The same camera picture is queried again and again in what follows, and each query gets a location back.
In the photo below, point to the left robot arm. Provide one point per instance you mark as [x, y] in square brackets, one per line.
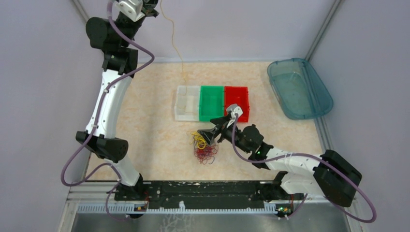
[122, 59]

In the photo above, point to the white plastic bin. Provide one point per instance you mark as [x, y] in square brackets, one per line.
[186, 106]

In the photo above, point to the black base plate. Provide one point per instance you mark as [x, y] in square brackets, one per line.
[203, 195]

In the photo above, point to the red plastic bin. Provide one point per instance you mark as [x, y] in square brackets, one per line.
[239, 96]

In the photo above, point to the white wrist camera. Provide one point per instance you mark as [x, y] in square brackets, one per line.
[235, 112]
[131, 9]

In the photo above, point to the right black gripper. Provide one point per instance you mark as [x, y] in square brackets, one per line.
[211, 134]

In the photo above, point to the teal transparent tub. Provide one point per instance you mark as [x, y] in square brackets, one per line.
[299, 90]

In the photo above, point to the green plastic bin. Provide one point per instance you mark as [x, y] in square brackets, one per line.
[211, 104]

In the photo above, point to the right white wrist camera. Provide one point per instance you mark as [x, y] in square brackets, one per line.
[235, 112]

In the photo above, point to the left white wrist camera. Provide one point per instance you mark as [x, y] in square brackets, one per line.
[131, 9]

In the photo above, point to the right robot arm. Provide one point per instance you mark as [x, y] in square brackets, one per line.
[327, 174]

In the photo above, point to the aluminium frame rail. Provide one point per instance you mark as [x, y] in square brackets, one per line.
[103, 192]

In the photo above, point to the white toothed cable duct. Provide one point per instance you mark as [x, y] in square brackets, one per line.
[130, 208]

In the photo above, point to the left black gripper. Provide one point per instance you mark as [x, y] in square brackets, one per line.
[147, 8]

